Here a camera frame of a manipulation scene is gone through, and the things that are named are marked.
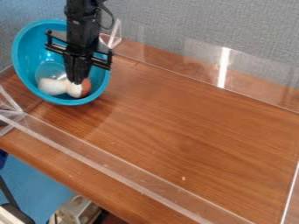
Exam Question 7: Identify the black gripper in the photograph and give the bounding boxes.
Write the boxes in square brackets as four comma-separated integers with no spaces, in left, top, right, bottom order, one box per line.
[45,19,113,84]

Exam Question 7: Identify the white brown toy mushroom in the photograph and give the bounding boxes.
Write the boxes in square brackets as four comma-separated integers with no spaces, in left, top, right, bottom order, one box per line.
[37,78,90,98]

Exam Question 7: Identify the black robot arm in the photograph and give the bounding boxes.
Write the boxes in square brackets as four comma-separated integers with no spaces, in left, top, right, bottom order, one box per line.
[45,0,116,85]

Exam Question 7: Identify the blue plastic bowl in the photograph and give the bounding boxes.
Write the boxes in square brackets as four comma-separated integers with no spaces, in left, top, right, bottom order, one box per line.
[12,19,110,106]

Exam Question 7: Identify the clear acrylic front barrier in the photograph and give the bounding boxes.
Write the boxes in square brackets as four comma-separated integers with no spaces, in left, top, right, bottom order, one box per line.
[0,87,253,224]

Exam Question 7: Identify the clear acrylic barrier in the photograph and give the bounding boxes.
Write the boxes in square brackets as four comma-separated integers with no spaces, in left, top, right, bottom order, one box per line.
[97,17,299,115]
[0,87,253,224]

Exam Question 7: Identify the clear acrylic back barrier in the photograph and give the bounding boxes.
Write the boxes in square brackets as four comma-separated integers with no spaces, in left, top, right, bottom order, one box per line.
[97,17,299,115]

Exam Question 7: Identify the white device under table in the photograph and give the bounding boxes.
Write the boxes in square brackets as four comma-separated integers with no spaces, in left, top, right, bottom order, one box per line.
[46,194,102,224]

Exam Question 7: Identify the clear acrylic corner bracket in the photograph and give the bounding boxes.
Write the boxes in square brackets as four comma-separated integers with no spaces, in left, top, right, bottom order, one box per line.
[98,19,122,49]

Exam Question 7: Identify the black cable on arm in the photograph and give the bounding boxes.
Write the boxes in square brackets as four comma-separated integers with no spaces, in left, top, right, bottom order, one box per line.
[94,2,117,32]

